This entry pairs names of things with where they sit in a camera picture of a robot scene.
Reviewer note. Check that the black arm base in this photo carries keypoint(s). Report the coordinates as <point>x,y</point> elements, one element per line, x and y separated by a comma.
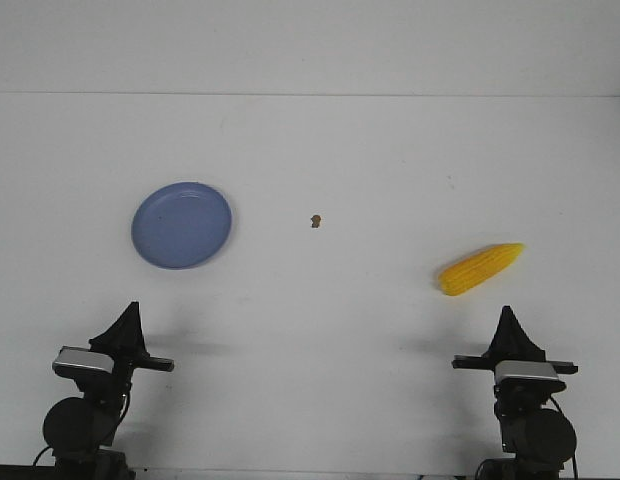
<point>509,468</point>
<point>104,465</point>

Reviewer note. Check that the yellow corn cob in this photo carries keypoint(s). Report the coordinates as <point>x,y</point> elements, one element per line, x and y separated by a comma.
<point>475,269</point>

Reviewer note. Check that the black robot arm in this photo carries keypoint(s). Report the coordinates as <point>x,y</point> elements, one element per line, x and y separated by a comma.
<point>80,425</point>
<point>541,439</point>

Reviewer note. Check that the blue round plate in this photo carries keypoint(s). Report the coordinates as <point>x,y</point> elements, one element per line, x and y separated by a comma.
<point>181,225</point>

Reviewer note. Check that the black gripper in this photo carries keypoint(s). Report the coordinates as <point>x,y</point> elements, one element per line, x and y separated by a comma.
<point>520,347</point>
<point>115,355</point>

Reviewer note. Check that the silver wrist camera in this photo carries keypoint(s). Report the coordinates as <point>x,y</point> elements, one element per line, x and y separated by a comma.
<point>524,370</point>
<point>75,362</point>

